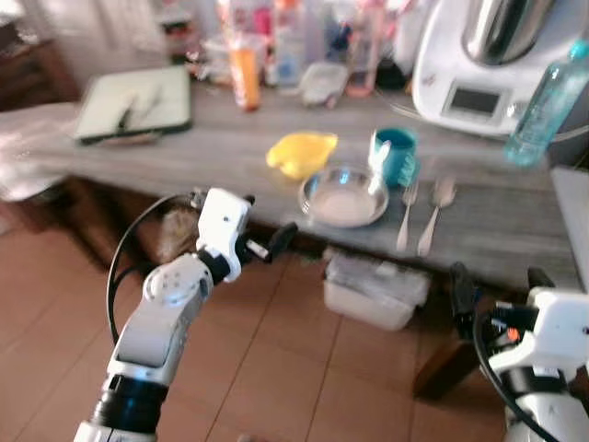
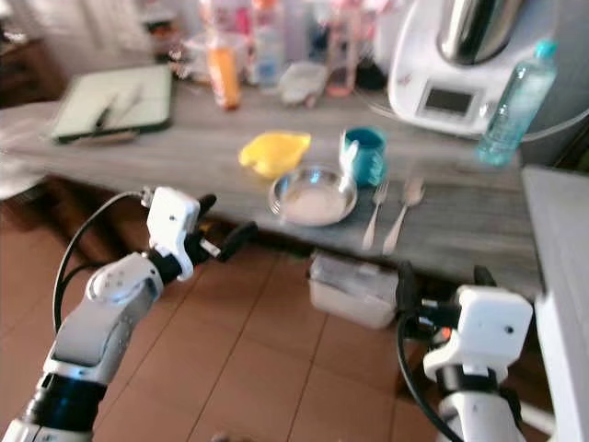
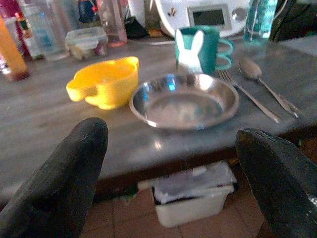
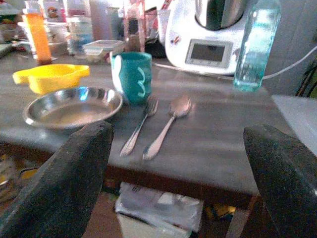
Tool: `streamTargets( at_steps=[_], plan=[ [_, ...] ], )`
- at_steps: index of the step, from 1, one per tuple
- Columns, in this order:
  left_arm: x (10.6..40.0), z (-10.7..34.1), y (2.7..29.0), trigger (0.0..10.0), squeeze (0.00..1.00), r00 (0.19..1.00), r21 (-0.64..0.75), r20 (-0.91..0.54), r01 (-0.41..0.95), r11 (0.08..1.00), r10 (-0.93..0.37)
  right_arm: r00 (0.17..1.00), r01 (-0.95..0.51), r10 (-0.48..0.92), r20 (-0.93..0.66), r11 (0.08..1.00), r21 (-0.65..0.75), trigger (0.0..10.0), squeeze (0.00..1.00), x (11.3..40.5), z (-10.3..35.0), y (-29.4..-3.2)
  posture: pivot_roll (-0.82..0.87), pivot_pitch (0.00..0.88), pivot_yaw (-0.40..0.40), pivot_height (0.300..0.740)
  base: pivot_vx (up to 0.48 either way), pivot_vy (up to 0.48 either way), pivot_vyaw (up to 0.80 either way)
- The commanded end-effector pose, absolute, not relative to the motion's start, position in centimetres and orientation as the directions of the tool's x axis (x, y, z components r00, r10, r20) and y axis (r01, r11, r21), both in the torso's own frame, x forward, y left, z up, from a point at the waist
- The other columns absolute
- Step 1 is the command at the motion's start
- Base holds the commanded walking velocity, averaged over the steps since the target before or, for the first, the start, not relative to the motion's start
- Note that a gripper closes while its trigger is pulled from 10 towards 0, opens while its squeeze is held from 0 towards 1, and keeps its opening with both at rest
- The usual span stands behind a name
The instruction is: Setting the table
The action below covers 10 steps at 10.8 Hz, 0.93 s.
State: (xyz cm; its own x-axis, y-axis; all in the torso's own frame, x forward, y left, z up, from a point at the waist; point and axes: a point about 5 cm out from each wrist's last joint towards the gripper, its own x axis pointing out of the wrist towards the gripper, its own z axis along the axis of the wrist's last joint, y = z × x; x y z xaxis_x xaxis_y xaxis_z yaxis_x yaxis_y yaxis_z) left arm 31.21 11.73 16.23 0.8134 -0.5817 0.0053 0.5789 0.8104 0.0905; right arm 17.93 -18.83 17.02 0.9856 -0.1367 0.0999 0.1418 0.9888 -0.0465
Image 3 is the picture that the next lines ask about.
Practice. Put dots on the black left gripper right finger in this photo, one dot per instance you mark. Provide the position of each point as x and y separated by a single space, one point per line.
284 186

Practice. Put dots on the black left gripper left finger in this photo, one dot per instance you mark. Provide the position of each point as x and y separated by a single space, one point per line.
62 186

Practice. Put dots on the teal mug with white bunny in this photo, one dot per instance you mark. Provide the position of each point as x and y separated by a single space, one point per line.
210 49

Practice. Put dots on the grey wooden table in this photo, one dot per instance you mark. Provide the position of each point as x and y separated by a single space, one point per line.
49 104

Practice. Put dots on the metal fork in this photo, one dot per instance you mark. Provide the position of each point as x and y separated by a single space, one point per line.
255 102

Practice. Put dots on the white plastic bin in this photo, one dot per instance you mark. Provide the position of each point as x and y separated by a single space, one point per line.
193 208

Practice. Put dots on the metal spoon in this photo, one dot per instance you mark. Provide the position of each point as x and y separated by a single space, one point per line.
250 68

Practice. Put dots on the stainless steel bowl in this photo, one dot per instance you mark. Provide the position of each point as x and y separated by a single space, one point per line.
183 106

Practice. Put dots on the orange bottle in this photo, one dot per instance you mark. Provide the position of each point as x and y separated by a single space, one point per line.
12 54

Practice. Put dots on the clear plastic food container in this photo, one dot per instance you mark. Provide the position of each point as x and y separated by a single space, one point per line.
86 42

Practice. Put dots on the clear plastic jar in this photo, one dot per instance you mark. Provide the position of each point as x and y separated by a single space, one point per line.
47 32

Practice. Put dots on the clear blue water bottle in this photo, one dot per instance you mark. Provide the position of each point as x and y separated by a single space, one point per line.
260 19

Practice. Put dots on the pink clear tumbler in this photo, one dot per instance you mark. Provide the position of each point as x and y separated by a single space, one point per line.
115 24

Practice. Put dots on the white kitchen appliance with display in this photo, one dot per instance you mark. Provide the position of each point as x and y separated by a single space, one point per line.
178 22

